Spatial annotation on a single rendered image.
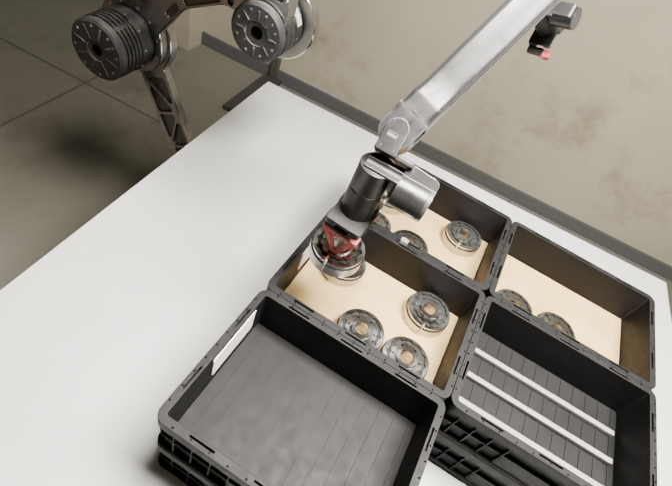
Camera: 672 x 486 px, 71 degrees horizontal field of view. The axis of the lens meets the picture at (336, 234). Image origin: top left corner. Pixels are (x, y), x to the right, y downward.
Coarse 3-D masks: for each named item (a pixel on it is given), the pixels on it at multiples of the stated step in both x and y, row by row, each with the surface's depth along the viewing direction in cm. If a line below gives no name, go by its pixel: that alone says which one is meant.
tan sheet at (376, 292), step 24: (312, 264) 110; (288, 288) 104; (312, 288) 106; (336, 288) 108; (360, 288) 110; (384, 288) 112; (408, 288) 114; (336, 312) 103; (384, 312) 107; (384, 336) 103; (408, 336) 104; (432, 360) 102
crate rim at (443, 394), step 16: (320, 224) 105; (304, 240) 101; (416, 256) 107; (448, 272) 107; (272, 288) 91; (304, 304) 90; (480, 304) 103; (320, 320) 89; (352, 336) 89; (464, 336) 96; (464, 352) 93; (400, 368) 87; (432, 384) 87; (448, 384) 88
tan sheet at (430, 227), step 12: (396, 216) 129; (432, 216) 134; (396, 228) 126; (408, 228) 127; (420, 228) 129; (432, 228) 130; (444, 228) 132; (432, 240) 127; (432, 252) 124; (444, 252) 125; (480, 252) 129; (456, 264) 123; (468, 264) 125; (468, 276) 122
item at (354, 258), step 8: (320, 232) 88; (312, 240) 87; (320, 240) 87; (320, 248) 86; (328, 248) 86; (352, 248) 88; (360, 248) 89; (320, 256) 85; (336, 256) 86; (344, 256) 86; (352, 256) 87; (360, 256) 87; (328, 264) 84; (336, 264) 84; (344, 264) 85; (352, 264) 85
